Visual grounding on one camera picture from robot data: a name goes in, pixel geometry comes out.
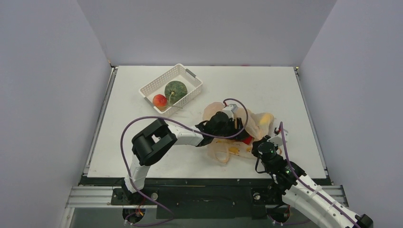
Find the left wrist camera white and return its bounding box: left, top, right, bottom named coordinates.
left=222, top=104, right=238, bottom=119

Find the white perforated plastic basket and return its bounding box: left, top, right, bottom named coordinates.
left=139, top=64, right=203, bottom=117

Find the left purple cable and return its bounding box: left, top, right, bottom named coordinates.
left=120, top=98, right=249, bottom=227

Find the fake green netted melon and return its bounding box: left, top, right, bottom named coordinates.
left=164, top=81, right=188, bottom=106

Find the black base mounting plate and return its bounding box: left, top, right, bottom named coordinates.
left=79, top=178, right=288, bottom=219

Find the fake peach orange red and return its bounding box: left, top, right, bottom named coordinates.
left=152, top=94, right=168, bottom=109

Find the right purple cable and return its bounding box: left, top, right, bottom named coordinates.
left=268, top=122, right=363, bottom=228

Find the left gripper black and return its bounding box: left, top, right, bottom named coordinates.
left=212, top=118, right=248, bottom=141

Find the purple cable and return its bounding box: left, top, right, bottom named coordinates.
left=268, top=122, right=363, bottom=228
left=120, top=98, right=249, bottom=227

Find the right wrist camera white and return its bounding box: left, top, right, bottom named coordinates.
left=269, top=127, right=289, bottom=147

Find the aluminium rail frame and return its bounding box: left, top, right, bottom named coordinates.
left=59, top=186, right=348, bottom=228

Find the translucent orange plastic bag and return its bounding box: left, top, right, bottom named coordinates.
left=207, top=110, right=275, bottom=164

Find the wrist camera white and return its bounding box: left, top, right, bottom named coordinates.
left=269, top=127, right=289, bottom=147
left=222, top=104, right=238, bottom=119

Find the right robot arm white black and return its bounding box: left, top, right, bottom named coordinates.
left=251, top=136, right=374, bottom=228

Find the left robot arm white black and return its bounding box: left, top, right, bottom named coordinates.
left=120, top=111, right=249, bottom=204

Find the fake red tomato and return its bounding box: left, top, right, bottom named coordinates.
left=242, top=136, right=254, bottom=145

